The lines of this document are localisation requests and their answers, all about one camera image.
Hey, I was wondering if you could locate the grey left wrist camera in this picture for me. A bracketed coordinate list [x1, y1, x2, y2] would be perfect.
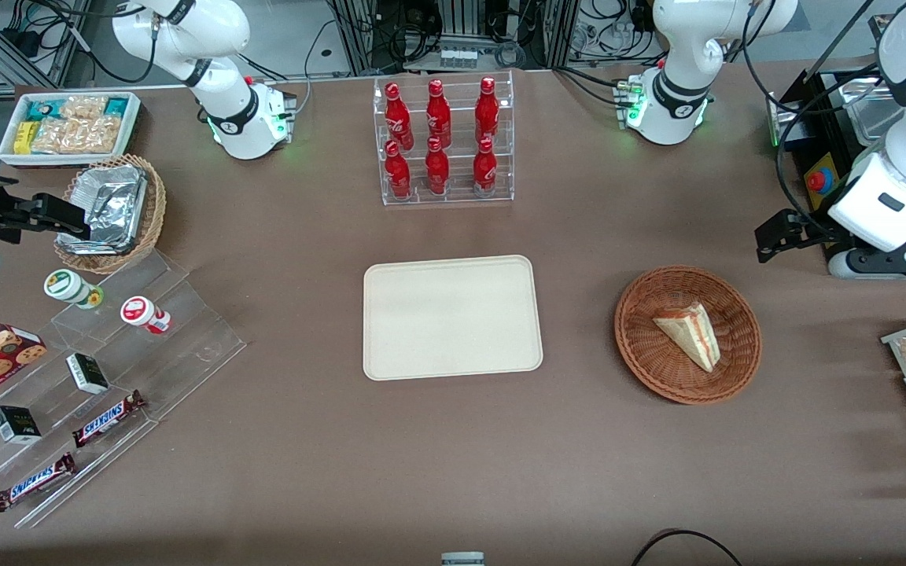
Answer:
[828, 248, 906, 281]

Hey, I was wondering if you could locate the black food warmer case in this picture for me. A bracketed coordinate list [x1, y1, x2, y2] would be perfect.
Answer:
[766, 12, 906, 276]

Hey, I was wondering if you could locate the aluminium frame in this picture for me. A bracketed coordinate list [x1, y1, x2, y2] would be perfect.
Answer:
[327, 0, 580, 73]

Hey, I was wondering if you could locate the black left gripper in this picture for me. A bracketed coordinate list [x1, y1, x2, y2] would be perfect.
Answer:
[755, 209, 844, 264]

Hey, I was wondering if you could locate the clear acrylic stepped shelf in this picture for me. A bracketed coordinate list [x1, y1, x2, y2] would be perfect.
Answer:
[0, 250, 247, 529]

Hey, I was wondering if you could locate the beige plastic tray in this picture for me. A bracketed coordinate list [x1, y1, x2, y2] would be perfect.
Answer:
[363, 255, 543, 381]

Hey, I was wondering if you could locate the light wicker basket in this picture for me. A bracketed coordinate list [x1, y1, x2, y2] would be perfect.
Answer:
[54, 154, 167, 274]

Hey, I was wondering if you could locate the white plastic bin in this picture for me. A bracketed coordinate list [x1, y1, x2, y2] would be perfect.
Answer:
[0, 92, 142, 167]

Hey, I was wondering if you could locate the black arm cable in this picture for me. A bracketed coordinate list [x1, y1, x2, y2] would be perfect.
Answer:
[740, 0, 886, 237]

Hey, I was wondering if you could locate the steel food pan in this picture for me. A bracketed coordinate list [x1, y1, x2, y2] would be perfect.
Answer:
[837, 75, 898, 146]

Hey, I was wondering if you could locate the clear cracker bag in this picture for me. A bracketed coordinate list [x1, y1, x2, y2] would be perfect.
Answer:
[60, 96, 109, 121]
[32, 116, 123, 155]

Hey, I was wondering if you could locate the brown wicker basket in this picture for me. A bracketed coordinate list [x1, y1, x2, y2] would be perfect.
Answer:
[614, 266, 762, 406]

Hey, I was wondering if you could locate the red lid cup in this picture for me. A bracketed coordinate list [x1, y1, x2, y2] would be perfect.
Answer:
[120, 296, 172, 336]

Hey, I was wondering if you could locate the black table cable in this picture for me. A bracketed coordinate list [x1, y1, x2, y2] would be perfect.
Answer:
[630, 528, 745, 566]

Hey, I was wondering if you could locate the Snickers bar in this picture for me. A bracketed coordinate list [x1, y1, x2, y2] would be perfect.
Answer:
[0, 452, 77, 513]
[72, 390, 147, 449]

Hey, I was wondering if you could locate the red cola bottle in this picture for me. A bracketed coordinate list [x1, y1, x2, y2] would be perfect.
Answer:
[473, 136, 498, 196]
[475, 76, 500, 145]
[426, 79, 452, 149]
[425, 137, 451, 196]
[385, 140, 412, 200]
[385, 82, 414, 152]

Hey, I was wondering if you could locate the green lid cup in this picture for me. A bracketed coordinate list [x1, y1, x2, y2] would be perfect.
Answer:
[44, 269, 105, 311]

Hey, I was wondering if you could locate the clear acrylic bottle rack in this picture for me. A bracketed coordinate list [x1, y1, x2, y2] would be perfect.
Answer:
[374, 71, 515, 207]

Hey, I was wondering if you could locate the small dark box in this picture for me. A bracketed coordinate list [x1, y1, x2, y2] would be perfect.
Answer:
[0, 406, 42, 446]
[66, 353, 110, 395]

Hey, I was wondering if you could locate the triangular sandwich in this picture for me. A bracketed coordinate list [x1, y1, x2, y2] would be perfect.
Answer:
[652, 303, 721, 373]

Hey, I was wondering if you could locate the aluminium foil container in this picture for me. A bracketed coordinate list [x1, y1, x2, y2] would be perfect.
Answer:
[57, 165, 148, 255]

